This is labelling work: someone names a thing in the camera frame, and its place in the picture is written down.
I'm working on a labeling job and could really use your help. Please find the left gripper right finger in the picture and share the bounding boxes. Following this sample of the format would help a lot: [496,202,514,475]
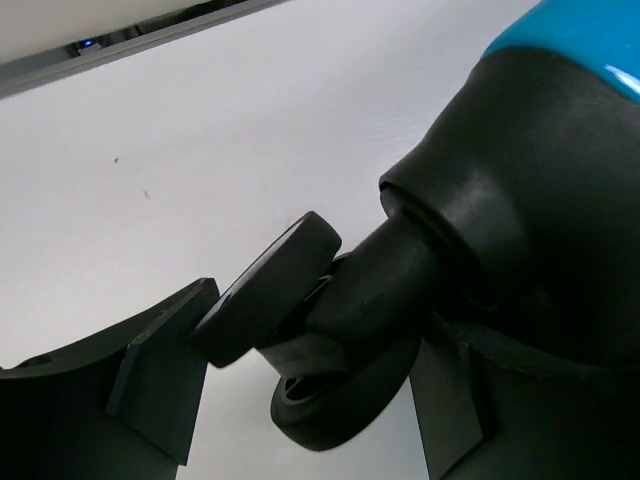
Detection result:
[410,315,639,479]

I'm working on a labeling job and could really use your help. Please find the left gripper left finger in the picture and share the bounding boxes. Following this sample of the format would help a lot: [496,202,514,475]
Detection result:
[1,278,219,479]

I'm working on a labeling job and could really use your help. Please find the blue kids suitcase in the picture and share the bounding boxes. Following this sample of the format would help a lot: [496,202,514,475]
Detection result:
[189,1,639,450]

